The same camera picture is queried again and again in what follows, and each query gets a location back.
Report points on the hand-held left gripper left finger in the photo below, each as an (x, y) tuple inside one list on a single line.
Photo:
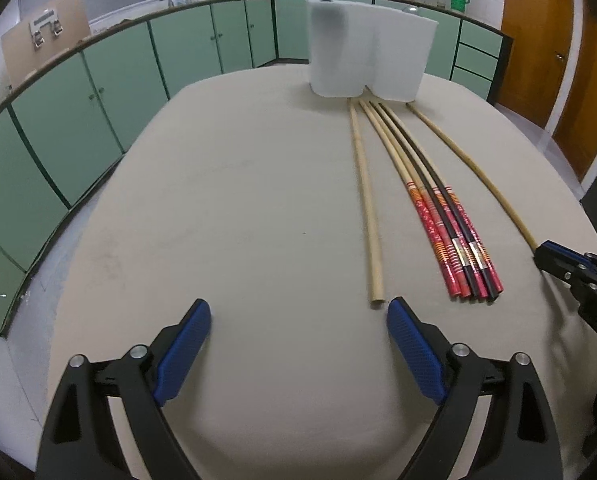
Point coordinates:
[(186, 355)]

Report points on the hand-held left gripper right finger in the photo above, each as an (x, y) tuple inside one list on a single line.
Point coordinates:
[(416, 345)]

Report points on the black and red chopstick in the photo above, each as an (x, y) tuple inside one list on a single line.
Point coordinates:
[(458, 250), (477, 253)]

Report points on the plain bamboo chopstick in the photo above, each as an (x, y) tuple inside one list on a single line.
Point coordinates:
[(458, 149), (366, 195)]

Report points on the white triple-cylinder utensil holder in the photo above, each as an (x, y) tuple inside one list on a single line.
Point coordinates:
[(348, 50)]

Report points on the brown wooden door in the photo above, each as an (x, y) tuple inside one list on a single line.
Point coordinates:
[(593, 100), (533, 35)]

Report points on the green drawer unit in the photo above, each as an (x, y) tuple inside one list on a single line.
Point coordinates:
[(473, 50)]

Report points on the row of green base cabinets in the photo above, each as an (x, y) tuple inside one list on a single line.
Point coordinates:
[(58, 105)]

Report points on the white clip hanger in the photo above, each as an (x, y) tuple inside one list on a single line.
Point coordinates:
[(43, 15)]

